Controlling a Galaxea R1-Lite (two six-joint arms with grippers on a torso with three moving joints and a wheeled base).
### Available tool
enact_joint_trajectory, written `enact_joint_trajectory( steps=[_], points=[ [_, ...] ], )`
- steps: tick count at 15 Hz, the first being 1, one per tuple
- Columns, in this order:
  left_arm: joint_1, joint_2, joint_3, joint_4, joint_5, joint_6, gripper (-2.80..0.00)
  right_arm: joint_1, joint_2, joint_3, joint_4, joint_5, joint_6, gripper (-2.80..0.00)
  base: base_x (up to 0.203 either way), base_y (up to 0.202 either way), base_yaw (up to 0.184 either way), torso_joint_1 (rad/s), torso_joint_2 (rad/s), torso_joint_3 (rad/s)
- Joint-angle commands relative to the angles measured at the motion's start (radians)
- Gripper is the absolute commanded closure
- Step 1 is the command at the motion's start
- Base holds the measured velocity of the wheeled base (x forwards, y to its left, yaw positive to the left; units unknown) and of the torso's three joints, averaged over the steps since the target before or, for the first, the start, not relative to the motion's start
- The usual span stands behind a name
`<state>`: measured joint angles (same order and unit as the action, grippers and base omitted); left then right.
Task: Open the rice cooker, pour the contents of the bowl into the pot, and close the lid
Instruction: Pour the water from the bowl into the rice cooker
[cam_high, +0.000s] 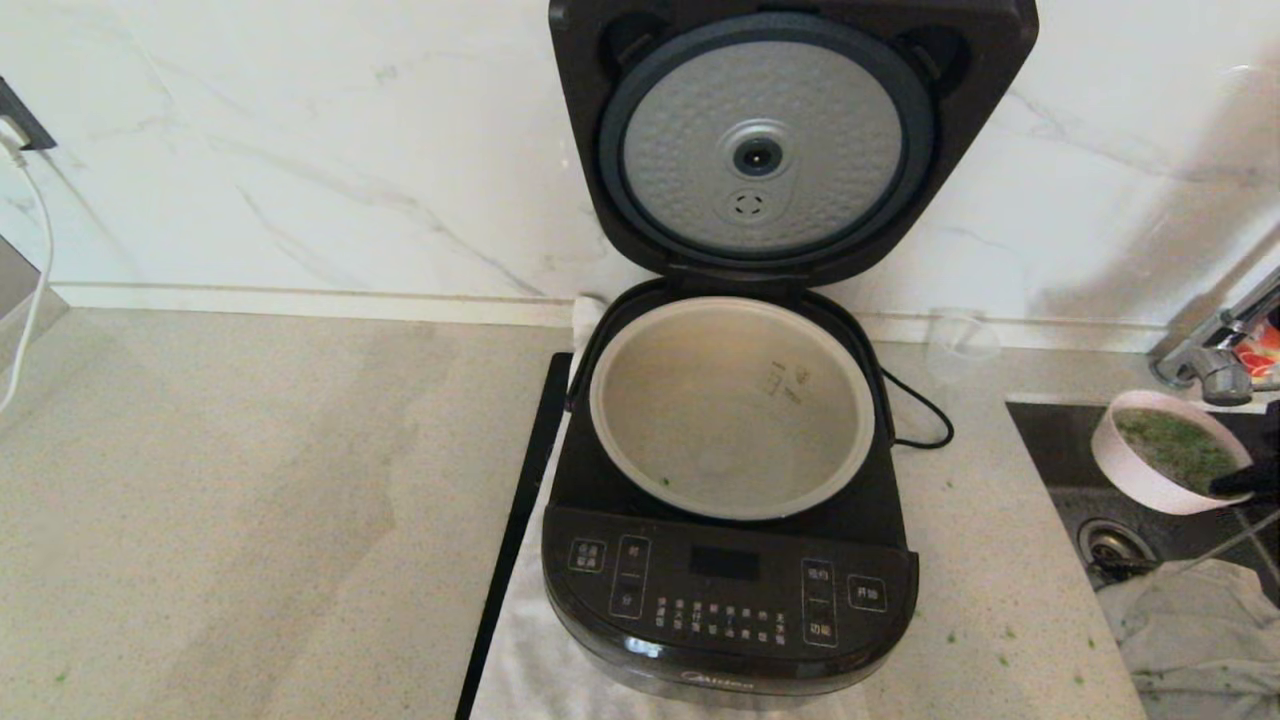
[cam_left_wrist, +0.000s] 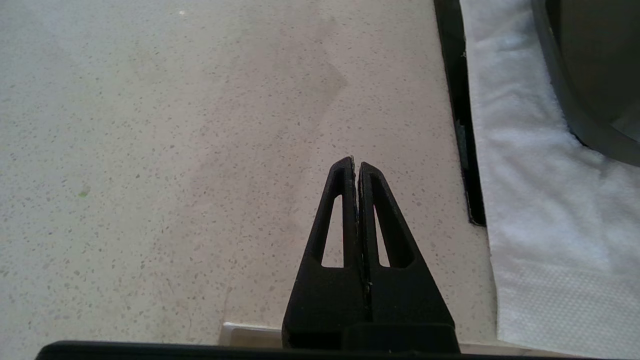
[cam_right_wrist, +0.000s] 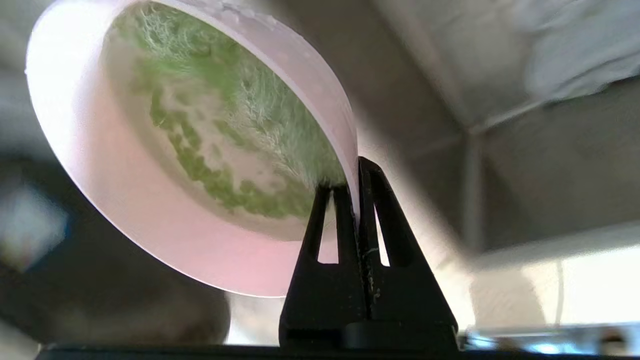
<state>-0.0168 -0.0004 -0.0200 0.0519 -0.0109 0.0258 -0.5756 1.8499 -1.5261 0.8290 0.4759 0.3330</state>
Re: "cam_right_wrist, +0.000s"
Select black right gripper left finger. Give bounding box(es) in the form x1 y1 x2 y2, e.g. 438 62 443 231
278 182 372 348

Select black Midea rice cooker base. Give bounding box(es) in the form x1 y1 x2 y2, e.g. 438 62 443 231
0 150 231 346

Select crumpled grey cloth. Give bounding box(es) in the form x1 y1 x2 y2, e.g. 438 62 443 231
515 0 640 101

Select stainless steel sink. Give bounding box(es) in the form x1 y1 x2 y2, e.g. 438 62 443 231
345 0 640 256

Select pink plastic bowl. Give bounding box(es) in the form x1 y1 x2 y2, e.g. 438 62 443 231
25 0 361 298

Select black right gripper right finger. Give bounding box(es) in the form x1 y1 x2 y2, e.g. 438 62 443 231
358 156 459 351

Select green grains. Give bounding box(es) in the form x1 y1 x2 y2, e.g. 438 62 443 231
107 2 348 219

